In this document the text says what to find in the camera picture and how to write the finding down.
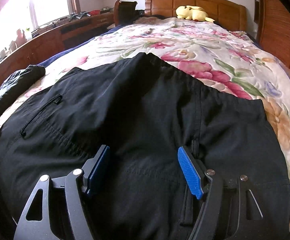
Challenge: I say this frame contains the black pants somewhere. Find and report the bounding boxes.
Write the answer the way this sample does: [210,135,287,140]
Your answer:
[0,53,290,239]

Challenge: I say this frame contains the black folded jacket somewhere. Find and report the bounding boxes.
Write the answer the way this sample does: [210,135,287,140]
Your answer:
[0,65,45,117]

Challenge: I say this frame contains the long wooden desk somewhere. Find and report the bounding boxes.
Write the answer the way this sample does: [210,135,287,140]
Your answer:
[0,12,114,85]

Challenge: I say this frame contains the red basket on desk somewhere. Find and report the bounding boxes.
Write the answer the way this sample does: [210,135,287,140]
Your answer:
[88,10,101,16]

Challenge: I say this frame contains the floral bed blanket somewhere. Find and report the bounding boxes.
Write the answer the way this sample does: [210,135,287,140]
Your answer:
[0,16,290,230]

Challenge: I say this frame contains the wooden chair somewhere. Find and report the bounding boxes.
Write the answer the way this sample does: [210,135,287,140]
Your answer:
[114,0,138,27]

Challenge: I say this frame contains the wooden louvered wardrobe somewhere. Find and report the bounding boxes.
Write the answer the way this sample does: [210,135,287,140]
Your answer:
[254,0,290,70]

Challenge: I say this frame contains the wooden bed headboard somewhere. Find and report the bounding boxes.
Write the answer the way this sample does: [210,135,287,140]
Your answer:
[144,0,247,31]

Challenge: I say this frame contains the yellow plush toy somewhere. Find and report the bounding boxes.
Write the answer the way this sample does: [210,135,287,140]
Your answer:
[175,5,215,23]

